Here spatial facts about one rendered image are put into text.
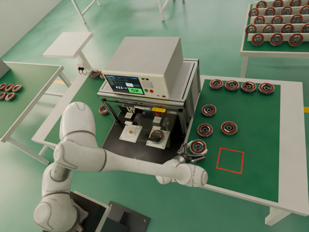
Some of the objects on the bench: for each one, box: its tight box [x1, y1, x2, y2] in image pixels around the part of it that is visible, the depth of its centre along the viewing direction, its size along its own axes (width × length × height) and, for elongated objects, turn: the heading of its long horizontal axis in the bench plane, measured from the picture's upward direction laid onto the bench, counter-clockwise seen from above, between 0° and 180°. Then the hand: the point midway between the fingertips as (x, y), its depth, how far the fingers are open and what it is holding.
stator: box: [202, 104, 216, 117], centre depth 163 cm, size 11×11×4 cm
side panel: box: [189, 65, 201, 117], centre depth 159 cm, size 28×3×32 cm, turn 170°
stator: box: [221, 122, 237, 136], centre depth 149 cm, size 11×11×4 cm
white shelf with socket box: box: [42, 32, 93, 75], centre depth 208 cm, size 35×37×46 cm
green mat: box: [43, 70, 122, 148], centre depth 199 cm, size 94×61×1 cm, turn 170°
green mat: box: [187, 79, 280, 203], centre depth 152 cm, size 94×61×1 cm, turn 170°
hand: (197, 147), depth 140 cm, fingers closed on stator, 11 cm apart
